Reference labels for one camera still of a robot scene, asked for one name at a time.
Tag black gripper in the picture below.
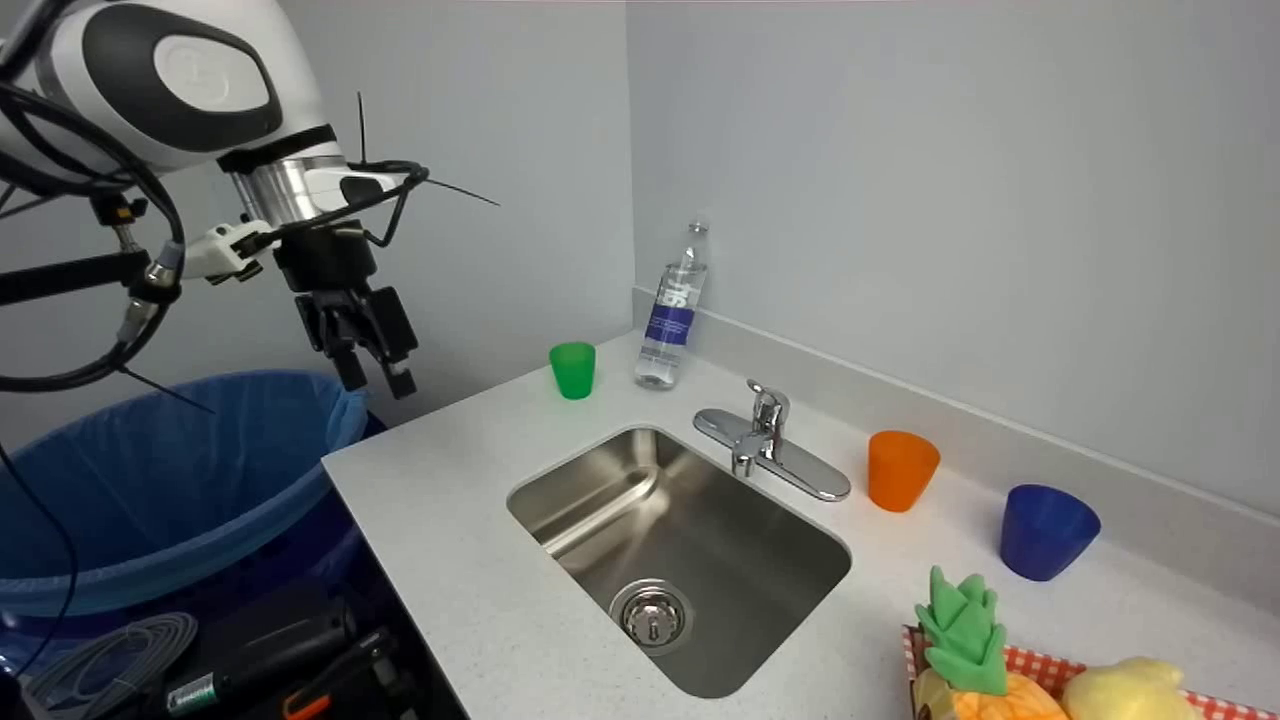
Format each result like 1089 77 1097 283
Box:
274 224 414 399

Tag red checkered cardboard box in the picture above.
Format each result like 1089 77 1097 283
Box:
904 628 1280 720

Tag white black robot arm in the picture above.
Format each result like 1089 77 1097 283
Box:
0 0 427 396

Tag stainless steel sink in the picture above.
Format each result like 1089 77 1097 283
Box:
509 428 850 699

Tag chrome sink faucet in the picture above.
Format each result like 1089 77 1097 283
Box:
690 381 850 506

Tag green plastic cup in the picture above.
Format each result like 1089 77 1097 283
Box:
548 341 597 399

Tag blue lined trash bin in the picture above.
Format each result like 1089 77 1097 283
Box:
0 374 366 621

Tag clear plastic water bottle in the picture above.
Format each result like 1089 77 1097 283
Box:
637 220 707 391

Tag orange plastic cup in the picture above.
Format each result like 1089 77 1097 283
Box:
868 431 940 513

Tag plush pineapple toy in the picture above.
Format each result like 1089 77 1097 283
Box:
912 568 1069 720

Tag blue plastic cup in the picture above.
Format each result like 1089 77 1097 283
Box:
997 483 1101 579

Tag yellow plush toy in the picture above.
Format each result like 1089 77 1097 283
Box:
1064 656 1201 720

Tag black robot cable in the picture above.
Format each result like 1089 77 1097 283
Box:
0 77 193 396

